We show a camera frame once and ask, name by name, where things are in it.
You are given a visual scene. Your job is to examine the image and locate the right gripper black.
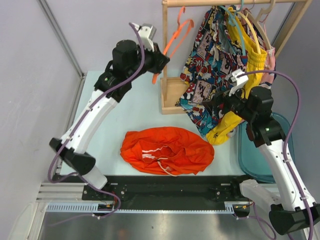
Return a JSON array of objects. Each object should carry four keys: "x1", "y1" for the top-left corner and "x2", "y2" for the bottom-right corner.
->
[{"x1": 201, "y1": 82, "x2": 256, "y2": 122}]

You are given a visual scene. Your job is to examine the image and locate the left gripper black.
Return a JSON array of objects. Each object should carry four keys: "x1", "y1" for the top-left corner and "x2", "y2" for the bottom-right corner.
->
[{"x1": 127, "y1": 41, "x2": 170, "y2": 82}]

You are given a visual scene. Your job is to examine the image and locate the orange plastic hanger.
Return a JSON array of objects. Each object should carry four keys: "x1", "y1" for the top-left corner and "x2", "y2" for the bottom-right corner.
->
[{"x1": 151, "y1": 5, "x2": 195, "y2": 85}]

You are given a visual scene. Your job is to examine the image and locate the orange shorts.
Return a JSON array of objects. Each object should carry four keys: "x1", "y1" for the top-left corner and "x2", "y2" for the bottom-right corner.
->
[{"x1": 120, "y1": 126, "x2": 215, "y2": 177}]

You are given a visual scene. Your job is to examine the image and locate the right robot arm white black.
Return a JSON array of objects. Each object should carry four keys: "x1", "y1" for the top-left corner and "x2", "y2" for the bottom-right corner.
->
[{"x1": 202, "y1": 86, "x2": 320, "y2": 235}]

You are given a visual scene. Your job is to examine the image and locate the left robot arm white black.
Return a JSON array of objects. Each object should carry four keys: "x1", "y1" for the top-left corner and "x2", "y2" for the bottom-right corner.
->
[{"x1": 49, "y1": 40, "x2": 170, "y2": 200}]

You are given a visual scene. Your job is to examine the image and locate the comic print shorts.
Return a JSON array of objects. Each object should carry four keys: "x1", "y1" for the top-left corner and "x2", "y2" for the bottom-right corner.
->
[{"x1": 176, "y1": 6, "x2": 248, "y2": 137}]

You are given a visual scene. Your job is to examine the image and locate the pink patterned shorts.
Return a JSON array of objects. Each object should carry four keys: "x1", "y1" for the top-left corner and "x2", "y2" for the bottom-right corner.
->
[{"x1": 259, "y1": 39, "x2": 277, "y2": 89}]

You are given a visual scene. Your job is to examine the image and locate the yellow shorts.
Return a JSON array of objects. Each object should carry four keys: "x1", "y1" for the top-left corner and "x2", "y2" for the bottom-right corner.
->
[{"x1": 206, "y1": 7, "x2": 267, "y2": 145}]

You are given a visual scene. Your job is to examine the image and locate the teal plastic hanger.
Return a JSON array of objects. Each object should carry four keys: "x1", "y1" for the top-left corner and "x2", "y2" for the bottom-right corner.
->
[{"x1": 219, "y1": 0, "x2": 246, "y2": 56}]

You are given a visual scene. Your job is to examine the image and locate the yellow plastic hanger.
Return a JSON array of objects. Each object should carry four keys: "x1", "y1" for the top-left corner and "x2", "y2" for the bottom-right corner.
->
[{"x1": 234, "y1": 11, "x2": 261, "y2": 54}]

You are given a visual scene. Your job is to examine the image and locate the beige plastic hanger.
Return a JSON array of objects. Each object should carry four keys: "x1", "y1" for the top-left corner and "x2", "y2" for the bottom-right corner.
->
[{"x1": 243, "y1": 0, "x2": 276, "y2": 50}]

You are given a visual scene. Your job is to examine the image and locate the wooden clothes rack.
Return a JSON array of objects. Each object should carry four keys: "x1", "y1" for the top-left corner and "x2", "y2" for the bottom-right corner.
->
[{"x1": 160, "y1": 0, "x2": 312, "y2": 115}]

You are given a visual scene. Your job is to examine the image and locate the teal plastic basket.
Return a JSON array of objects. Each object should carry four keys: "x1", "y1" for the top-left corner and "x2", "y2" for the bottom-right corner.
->
[{"x1": 238, "y1": 112, "x2": 291, "y2": 184}]

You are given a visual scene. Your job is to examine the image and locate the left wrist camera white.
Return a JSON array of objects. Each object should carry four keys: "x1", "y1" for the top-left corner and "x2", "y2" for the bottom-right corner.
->
[{"x1": 132, "y1": 23, "x2": 157, "y2": 52}]

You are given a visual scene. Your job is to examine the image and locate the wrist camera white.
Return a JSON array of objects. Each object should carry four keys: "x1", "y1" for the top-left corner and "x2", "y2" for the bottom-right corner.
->
[
  {"x1": 227, "y1": 69, "x2": 249, "y2": 97},
  {"x1": 132, "y1": 23, "x2": 157, "y2": 52}
]

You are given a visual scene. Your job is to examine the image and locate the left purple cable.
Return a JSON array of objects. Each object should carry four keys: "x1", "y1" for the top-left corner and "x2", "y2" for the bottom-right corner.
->
[{"x1": 47, "y1": 21, "x2": 146, "y2": 227}]

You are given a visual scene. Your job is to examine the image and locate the purple cable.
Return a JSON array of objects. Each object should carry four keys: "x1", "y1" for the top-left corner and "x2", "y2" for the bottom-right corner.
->
[
  {"x1": 234, "y1": 69, "x2": 315, "y2": 240},
  {"x1": 47, "y1": 21, "x2": 146, "y2": 227}
]

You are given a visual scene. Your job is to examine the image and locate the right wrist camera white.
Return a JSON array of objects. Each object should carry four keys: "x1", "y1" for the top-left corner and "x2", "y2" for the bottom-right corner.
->
[{"x1": 227, "y1": 69, "x2": 249, "y2": 97}]

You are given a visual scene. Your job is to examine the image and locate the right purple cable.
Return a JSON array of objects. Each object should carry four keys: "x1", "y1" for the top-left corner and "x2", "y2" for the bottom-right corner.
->
[{"x1": 234, "y1": 69, "x2": 315, "y2": 240}]

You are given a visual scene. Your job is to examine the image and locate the aluminium corner post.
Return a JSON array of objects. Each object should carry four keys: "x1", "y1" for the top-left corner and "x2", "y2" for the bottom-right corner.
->
[{"x1": 36, "y1": 0, "x2": 87, "y2": 101}]

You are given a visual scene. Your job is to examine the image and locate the white cable duct strip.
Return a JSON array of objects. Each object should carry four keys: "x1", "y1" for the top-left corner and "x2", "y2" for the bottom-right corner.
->
[{"x1": 45, "y1": 202, "x2": 235, "y2": 214}]

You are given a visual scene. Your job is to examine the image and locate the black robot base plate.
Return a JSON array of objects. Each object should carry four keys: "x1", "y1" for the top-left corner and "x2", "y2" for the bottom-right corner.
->
[{"x1": 71, "y1": 175, "x2": 250, "y2": 212}]

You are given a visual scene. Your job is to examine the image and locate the aluminium frame rail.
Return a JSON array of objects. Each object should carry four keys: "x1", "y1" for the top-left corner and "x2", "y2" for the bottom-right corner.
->
[{"x1": 34, "y1": 182, "x2": 311, "y2": 203}]

